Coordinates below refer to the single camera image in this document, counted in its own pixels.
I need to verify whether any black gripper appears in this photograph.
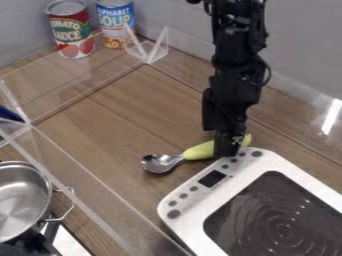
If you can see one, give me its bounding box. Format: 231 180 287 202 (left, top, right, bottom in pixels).
201 64 267 158

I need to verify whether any green handled metal spoon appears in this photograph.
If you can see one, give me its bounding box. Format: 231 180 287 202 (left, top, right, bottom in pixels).
140 133 252 175

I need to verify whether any white and black stove top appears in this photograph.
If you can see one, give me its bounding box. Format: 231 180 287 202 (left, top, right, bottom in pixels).
157 147 342 256

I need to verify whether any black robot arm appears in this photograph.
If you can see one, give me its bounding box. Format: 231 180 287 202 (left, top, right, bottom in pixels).
185 0 271 158

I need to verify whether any black stove under pot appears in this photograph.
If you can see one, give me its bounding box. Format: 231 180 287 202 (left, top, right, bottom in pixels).
0 220 92 256

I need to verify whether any alphabet soup can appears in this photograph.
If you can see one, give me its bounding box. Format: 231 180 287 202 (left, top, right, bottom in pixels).
96 0 136 49

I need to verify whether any tomato sauce can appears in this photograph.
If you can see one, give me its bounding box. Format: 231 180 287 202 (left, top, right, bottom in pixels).
44 0 94 59

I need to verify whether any clear acrylic divider strip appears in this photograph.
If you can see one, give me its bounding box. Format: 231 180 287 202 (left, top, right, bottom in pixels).
0 80 133 256

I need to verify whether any blue object at left edge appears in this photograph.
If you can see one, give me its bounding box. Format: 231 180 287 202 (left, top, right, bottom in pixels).
0 105 24 123

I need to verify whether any stainless steel pot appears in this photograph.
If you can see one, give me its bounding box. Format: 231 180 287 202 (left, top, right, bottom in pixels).
0 161 74 243

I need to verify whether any clear acrylic corner bracket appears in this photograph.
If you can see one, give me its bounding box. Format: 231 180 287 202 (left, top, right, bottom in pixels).
124 24 169 65

